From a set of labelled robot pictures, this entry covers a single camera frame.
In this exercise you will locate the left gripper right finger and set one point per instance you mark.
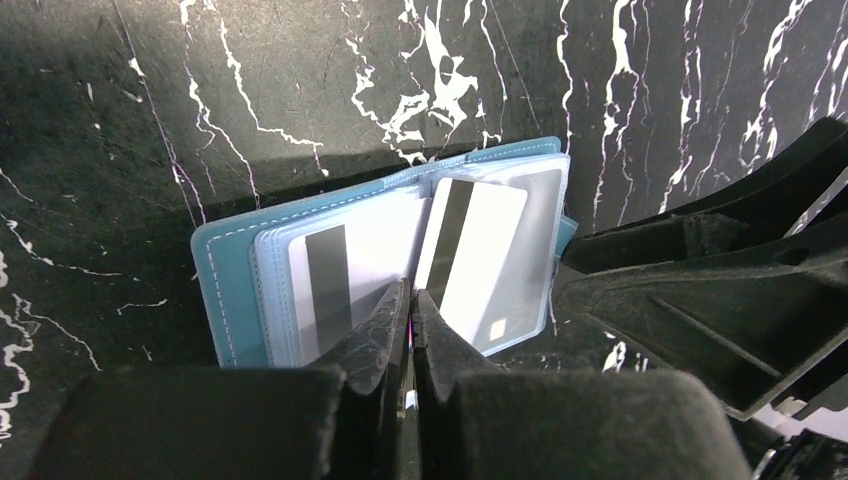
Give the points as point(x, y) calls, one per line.
point(480, 421)

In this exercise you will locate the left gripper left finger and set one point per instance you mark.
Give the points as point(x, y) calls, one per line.
point(338, 417)

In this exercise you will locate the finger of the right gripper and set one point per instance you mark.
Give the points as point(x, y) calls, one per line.
point(747, 324)
point(756, 209)

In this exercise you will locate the blue card holder wallet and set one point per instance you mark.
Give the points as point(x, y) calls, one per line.
point(221, 249)

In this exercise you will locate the white striped credit card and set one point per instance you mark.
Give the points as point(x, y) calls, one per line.
point(338, 275)

